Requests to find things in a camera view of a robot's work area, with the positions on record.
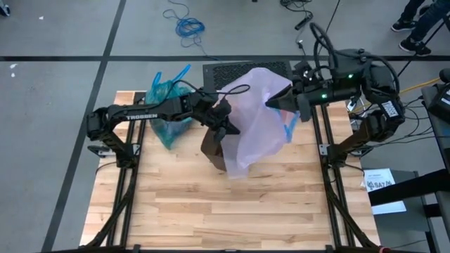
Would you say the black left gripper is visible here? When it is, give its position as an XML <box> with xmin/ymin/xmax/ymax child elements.
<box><xmin>189</xmin><ymin>91</ymin><xmax>243</xmax><ymax>143</ymax></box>

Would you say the person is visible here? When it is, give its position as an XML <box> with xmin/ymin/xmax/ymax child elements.
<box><xmin>390</xmin><ymin>0</ymin><xmax>450</xmax><ymax>58</ymax></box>

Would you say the black floor cable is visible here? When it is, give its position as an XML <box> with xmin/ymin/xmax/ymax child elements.
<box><xmin>316</xmin><ymin>0</ymin><xmax>342</xmax><ymax>53</ymax></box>

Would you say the grey metal cart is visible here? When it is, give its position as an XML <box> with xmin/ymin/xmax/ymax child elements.
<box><xmin>365</xmin><ymin>86</ymin><xmax>450</xmax><ymax>253</ymax></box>

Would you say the white printed paper sheet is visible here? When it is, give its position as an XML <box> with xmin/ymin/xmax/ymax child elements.
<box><xmin>363</xmin><ymin>168</ymin><xmax>408</xmax><ymax>216</ymax></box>

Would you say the black power strip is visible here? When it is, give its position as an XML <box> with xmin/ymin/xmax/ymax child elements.
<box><xmin>294</xmin><ymin>13</ymin><xmax>315</xmax><ymax>32</ymax></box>

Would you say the blue cable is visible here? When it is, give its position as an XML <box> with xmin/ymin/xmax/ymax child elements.
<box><xmin>162</xmin><ymin>0</ymin><xmax>219</xmax><ymax>60</ymax></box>

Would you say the black plug cable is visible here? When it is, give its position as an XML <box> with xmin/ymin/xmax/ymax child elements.
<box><xmin>295</xmin><ymin>30</ymin><xmax>307</xmax><ymax>63</ymax></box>

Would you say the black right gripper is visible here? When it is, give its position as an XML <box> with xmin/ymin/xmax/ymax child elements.
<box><xmin>265</xmin><ymin>86</ymin><xmax>330</xmax><ymax>122</ymax></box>

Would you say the black crossbar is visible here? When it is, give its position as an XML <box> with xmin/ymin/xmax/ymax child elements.
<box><xmin>367</xmin><ymin>167</ymin><xmax>450</xmax><ymax>208</ymax></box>

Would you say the black device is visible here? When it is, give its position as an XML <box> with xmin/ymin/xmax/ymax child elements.
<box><xmin>427</xmin><ymin>68</ymin><xmax>450</xmax><ymax>123</ymax></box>

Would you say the teal trash bag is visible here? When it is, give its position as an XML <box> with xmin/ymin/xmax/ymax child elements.
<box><xmin>144</xmin><ymin>63</ymin><xmax>195</xmax><ymax>151</ymax></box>

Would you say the long black cable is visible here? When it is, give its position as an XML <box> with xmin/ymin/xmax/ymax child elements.
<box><xmin>396</xmin><ymin>19</ymin><xmax>450</xmax><ymax>78</ymax></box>

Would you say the black cable bundle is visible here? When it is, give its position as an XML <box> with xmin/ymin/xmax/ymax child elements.
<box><xmin>280</xmin><ymin>0</ymin><xmax>314</xmax><ymax>15</ymax></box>

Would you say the yellow floor cable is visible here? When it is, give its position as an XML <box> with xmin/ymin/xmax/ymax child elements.
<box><xmin>400</xmin><ymin>77</ymin><xmax>441</xmax><ymax>96</ymax></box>

